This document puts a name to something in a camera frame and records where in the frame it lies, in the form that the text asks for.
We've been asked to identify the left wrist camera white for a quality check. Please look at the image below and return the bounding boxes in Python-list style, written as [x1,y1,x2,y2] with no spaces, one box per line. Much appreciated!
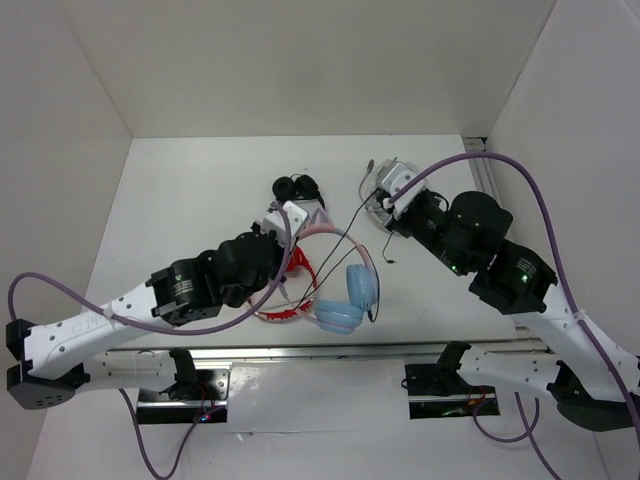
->
[260,201,309,248]

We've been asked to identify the pink blue cat-ear headphones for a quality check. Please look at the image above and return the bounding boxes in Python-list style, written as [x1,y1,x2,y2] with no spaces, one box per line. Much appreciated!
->
[296,207,379,335]

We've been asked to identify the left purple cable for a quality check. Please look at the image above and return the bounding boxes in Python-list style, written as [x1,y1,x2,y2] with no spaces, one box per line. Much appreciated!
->
[8,204,293,479]

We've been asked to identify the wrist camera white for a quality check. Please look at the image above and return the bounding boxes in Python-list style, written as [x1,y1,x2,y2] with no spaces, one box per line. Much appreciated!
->
[260,201,309,248]
[376,159,427,220]

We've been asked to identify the aluminium rail right side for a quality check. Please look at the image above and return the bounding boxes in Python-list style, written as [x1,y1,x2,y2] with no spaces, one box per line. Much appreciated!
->
[462,136,501,203]

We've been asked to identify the purple cable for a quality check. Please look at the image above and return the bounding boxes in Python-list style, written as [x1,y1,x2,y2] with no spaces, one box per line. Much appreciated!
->
[389,152,640,480]
[8,204,293,479]

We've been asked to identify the red headphones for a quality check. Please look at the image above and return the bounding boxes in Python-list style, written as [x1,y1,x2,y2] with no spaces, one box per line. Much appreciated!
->
[253,246,317,325]

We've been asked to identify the white grey headphones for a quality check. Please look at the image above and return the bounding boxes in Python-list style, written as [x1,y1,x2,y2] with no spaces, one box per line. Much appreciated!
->
[359,160,394,231]

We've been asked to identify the aluminium rail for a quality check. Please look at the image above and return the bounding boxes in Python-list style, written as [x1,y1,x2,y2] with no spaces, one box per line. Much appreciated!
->
[104,340,556,364]
[462,136,501,203]

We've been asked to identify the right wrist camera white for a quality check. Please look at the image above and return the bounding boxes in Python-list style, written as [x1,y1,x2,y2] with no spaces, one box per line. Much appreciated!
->
[376,159,427,220]

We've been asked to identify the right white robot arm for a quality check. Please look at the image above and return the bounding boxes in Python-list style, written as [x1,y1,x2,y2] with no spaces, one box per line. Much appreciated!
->
[383,189,639,432]

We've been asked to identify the black small headphones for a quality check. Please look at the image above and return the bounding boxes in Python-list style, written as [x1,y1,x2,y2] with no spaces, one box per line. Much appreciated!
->
[272,175,326,208]

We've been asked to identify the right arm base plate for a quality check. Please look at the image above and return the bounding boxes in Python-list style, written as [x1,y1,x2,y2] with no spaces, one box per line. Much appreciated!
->
[401,364,500,420]

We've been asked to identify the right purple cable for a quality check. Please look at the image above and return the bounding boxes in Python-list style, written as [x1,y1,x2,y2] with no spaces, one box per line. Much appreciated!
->
[389,152,640,480]

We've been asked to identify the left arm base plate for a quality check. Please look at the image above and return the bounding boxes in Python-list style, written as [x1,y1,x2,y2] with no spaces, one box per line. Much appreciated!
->
[134,362,231,425]

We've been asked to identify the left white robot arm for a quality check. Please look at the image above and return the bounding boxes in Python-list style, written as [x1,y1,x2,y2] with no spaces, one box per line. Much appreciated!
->
[6,232,292,410]

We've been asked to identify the aluminium rail front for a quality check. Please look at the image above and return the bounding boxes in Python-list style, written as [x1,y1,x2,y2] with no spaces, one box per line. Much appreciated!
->
[104,340,556,364]

